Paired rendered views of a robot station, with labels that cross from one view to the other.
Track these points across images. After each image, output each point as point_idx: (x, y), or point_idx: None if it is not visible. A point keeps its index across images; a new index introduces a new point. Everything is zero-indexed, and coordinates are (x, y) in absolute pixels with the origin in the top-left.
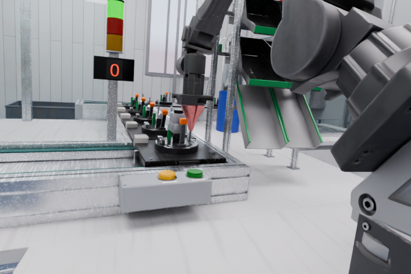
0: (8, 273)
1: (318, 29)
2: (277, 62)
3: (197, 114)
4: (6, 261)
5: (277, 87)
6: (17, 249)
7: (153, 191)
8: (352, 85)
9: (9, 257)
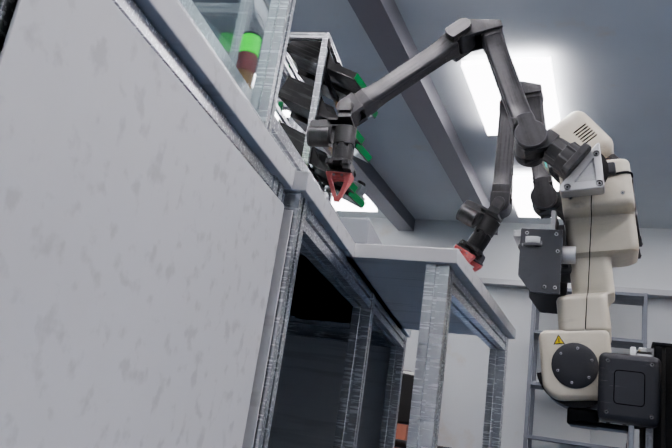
0: (341, 266)
1: (544, 131)
2: (522, 140)
3: (349, 185)
4: (350, 249)
5: (351, 189)
6: (353, 241)
7: (373, 233)
8: (555, 152)
9: (351, 246)
